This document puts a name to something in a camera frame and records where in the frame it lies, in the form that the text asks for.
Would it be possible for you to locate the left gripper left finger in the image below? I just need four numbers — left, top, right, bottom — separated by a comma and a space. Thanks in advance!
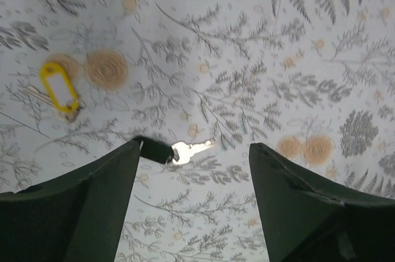
1, 141, 139, 261

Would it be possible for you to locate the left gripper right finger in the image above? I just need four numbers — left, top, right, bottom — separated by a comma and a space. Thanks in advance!
249, 143, 394, 261

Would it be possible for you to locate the black head silver key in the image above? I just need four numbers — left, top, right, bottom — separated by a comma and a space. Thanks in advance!
133, 136, 216, 165

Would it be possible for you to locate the yellow tag key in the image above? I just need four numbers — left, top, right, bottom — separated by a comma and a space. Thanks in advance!
21, 62, 83, 123

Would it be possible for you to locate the floral table mat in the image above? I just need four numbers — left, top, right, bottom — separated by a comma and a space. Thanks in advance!
1, 0, 394, 261

